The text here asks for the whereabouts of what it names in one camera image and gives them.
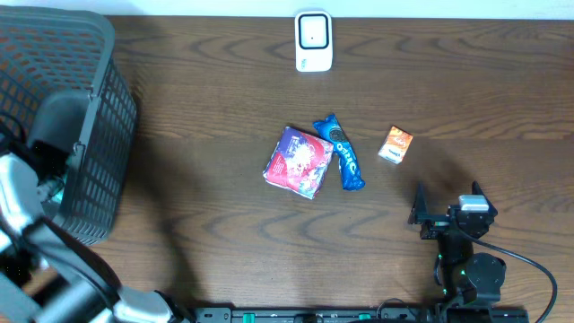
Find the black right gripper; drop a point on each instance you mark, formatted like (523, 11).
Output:
(420, 212)

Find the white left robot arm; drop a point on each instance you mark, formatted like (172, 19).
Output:
(46, 274)

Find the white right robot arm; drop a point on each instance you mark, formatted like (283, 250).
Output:
(471, 281)

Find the red purple snack bag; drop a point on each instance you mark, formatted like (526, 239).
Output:
(299, 163)

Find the teal wet wipes pack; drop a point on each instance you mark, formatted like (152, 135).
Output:
(50, 187)

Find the blue Oreo cookie pack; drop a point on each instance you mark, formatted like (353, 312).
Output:
(329, 129)

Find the grey plastic mesh basket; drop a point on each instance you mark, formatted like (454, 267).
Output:
(62, 94)

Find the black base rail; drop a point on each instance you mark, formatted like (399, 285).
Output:
(393, 313)

